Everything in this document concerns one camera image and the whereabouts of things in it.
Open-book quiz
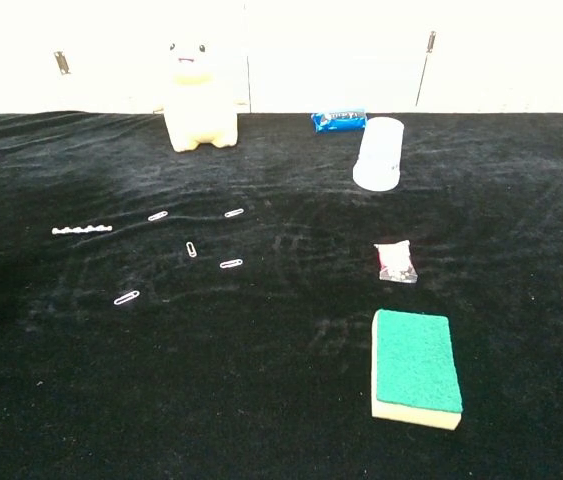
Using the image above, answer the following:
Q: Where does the white magnetic bar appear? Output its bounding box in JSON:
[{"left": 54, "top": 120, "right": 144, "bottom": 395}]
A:
[{"left": 51, "top": 224, "right": 114, "bottom": 236}]

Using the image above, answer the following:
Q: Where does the yellow duck plush toy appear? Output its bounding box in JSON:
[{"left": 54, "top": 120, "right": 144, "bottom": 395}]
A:
[{"left": 162, "top": 38, "right": 239, "bottom": 153}]

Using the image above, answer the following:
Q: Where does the blue snack packet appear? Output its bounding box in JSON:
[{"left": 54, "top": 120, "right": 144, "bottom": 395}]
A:
[{"left": 310, "top": 110, "right": 369, "bottom": 134}]

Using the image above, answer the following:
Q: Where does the black velvet tablecloth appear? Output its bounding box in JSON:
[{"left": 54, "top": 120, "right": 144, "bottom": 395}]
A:
[{"left": 0, "top": 110, "right": 563, "bottom": 480}]

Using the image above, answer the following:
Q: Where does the clear plastic cup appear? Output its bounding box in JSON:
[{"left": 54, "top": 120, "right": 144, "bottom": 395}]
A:
[{"left": 351, "top": 116, "right": 406, "bottom": 193}]

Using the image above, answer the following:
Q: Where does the small red white snack packet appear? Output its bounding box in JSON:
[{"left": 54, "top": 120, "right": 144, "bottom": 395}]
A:
[{"left": 373, "top": 239, "right": 419, "bottom": 285}]

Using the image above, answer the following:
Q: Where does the green yellow sponge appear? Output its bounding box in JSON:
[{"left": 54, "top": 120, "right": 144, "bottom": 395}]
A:
[{"left": 370, "top": 308, "right": 464, "bottom": 432}]

